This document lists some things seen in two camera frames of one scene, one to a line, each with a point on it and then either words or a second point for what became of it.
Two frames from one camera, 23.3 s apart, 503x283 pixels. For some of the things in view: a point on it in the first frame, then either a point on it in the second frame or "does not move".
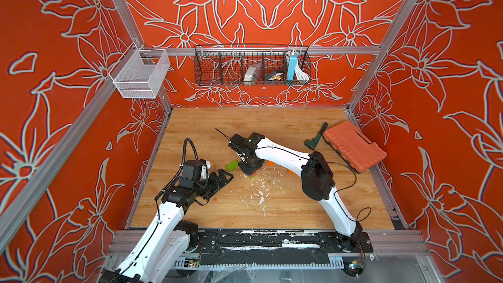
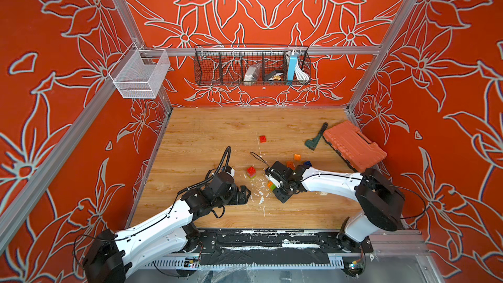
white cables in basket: [301, 75] does not move
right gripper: [247, 173] to [281, 198]
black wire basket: [230, 65] does not move
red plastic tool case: [357, 149] does not move
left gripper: [216, 186] to [244, 198]
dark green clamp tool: [312, 144] does not move
